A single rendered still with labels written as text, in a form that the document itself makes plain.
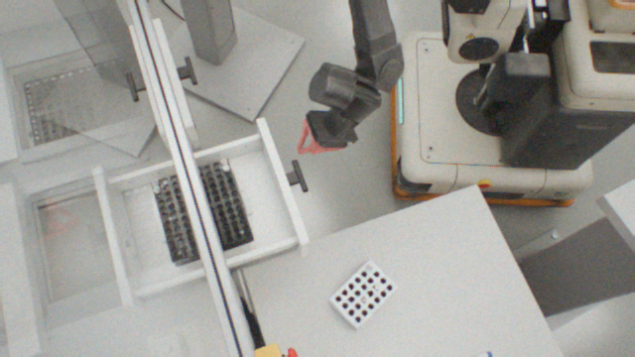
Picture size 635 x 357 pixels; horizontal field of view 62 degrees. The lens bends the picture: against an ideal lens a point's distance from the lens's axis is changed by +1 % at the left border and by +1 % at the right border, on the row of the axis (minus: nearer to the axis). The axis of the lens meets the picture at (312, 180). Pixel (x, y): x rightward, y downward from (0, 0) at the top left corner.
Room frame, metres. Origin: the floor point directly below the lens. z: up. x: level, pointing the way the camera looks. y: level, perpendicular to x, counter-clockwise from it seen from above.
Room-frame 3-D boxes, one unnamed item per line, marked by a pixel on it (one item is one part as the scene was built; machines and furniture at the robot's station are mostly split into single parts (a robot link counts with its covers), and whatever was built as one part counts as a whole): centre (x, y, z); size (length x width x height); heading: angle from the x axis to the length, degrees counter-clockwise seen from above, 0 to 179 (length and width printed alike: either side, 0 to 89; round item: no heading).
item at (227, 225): (0.31, 0.24, 0.87); 0.22 x 0.18 x 0.06; 114
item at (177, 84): (0.62, 0.32, 0.87); 0.29 x 0.02 x 0.11; 24
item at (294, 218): (0.39, 0.06, 0.87); 0.29 x 0.02 x 0.11; 24
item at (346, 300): (0.20, -0.13, 0.78); 0.12 x 0.08 x 0.04; 138
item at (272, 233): (0.31, 0.25, 0.86); 0.40 x 0.26 x 0.06; 114
